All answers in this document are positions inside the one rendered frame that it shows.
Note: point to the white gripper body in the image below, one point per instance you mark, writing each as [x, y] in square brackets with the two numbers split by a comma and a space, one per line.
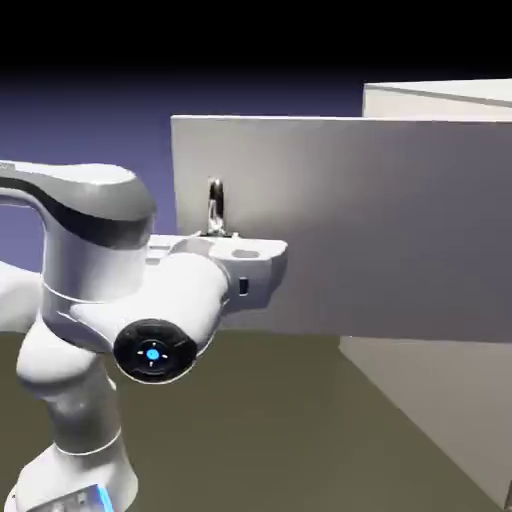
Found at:
[260, 276]

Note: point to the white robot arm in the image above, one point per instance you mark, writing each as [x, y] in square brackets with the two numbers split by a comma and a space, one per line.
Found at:
[92, 272]

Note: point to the white cabinet door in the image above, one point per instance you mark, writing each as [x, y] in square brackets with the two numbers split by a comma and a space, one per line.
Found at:
[360, 224]

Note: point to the white cabinet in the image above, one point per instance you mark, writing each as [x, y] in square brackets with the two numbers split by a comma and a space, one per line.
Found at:
[448, 400]

